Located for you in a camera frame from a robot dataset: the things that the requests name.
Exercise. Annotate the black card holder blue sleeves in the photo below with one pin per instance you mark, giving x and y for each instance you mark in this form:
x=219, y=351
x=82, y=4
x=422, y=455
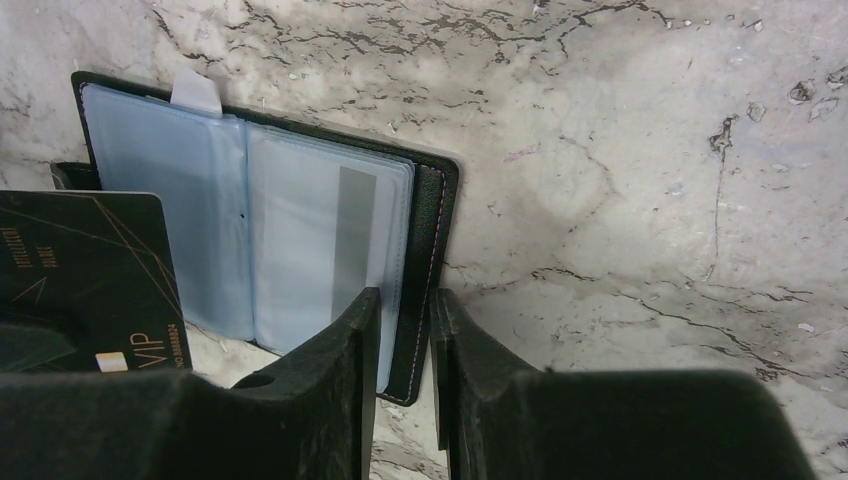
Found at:
x=188, y=148

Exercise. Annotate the black VIP credit card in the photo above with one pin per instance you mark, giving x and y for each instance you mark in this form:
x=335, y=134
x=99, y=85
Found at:
x=88, y=284

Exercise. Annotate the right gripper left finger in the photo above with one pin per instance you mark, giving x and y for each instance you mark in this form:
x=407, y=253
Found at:
x=308, y=415

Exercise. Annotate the white VIP card right sleeve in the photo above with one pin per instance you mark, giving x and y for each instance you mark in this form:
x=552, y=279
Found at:
x=328, y=226

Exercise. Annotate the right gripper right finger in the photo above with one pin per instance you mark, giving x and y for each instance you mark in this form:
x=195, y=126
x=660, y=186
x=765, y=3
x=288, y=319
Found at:
x=498, y=417

